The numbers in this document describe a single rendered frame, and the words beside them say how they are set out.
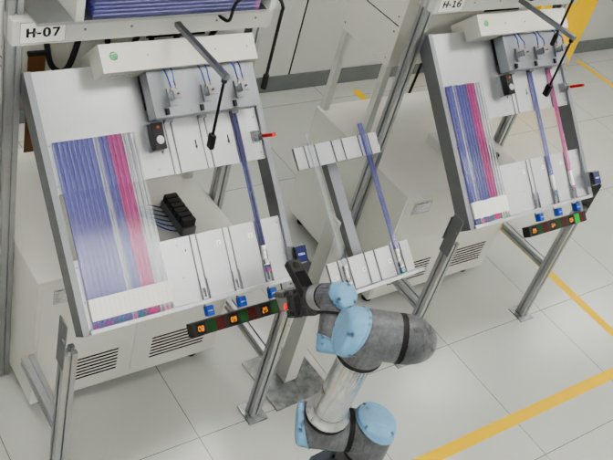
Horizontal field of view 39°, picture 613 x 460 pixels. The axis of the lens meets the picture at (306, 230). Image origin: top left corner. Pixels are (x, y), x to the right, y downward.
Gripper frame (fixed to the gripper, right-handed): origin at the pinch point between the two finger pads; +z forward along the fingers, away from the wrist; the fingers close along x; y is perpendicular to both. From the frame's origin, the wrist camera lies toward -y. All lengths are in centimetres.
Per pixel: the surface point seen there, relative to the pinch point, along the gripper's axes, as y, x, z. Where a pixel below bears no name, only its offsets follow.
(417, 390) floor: 58, 80, 44
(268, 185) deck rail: -31.9, 8.1, 4.8
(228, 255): -14.2, -11.9, 2.9
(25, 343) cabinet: 0, -60, 60
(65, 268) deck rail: -21, -60, 4
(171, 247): -20.1, -29.3, 3.1
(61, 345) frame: -1, -64, 7
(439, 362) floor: 52, 98, 49
